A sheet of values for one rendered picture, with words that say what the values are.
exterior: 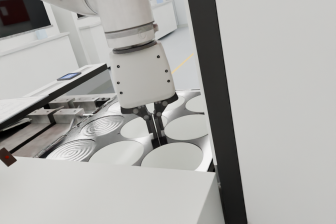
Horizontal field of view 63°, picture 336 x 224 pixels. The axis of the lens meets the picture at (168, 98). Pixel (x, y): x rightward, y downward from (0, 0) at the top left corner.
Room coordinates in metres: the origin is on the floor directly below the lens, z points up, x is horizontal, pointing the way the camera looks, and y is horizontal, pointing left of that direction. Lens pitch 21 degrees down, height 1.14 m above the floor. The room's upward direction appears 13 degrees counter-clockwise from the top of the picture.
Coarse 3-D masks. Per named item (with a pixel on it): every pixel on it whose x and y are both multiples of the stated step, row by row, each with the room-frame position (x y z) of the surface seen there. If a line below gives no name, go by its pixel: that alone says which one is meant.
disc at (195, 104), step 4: (196, 96) 0.61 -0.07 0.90; (200, 96) 0.60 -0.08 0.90; (188, 100) 0.60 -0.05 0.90; (192, 100) 0.59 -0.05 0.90; (196, 100) 0.58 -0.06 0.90; (200, 100) 0.58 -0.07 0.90; (188, 104) 0.57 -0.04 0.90; (192, 104) 0.57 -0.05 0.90; (196, 104) 0.56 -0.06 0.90; (200, 104) 0.56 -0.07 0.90; (188, 108) 0.55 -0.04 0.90; (192, 108) 0.55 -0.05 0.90; (196, 108) 0.54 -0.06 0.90; (200, 108) 0.54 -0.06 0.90
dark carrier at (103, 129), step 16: (192, 96) 0.61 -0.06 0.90; (112, 112) 0.63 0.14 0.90; (176, 112) 0.54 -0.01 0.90; (192, 112) 0.52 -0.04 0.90; (80, 128) 0.58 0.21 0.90; (96, 128) 0.56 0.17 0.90; (112, 128) 0.54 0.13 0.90; (64, 144) 0.52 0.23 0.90; (80, 144) 0.50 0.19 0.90; (96, 144) 0.48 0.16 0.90; (144, 144) 0.44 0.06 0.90; (160, 144) 0.42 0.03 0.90; (208, 144) 0.39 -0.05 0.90; (80, 160) 0.44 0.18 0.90; (208, 160) 0.35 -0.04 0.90
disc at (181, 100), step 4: (180, 96) 0.63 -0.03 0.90; (176, 100) 0.61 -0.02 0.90; (180, 100) 0.61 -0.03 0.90; (148, 104) 0.63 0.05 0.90; (152, 104) 0.62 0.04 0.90; (168, 104) 0.60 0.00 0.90; (172, 104) 0.59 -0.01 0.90; (176, 104) 0.59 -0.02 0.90; (180, 104) 0.58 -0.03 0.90; (148, 108) 0.60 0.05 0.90; (152, 108) 0.60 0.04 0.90; (168, 108) 0.58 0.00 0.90; (172, 108) 0.57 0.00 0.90; (152, 112) 0.57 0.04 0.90
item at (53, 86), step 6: (84, 66) 0.98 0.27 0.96; (90, 66) 0.96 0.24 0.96; (96, 66) 0.93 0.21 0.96; (72, 72) 0.93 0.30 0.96; (84, 72) 0.88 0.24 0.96; (72, 78) 0.83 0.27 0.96; (48, 84) 0.83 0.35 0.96; (54, 84) 0.82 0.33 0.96; (60, 84) 0.79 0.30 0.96; (36, 90) 0.79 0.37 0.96; (42, 90) 0.78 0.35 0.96; (48, 90) 0.75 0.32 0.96; (54, 90) 0.74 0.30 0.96; (24, 96) 0.75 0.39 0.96
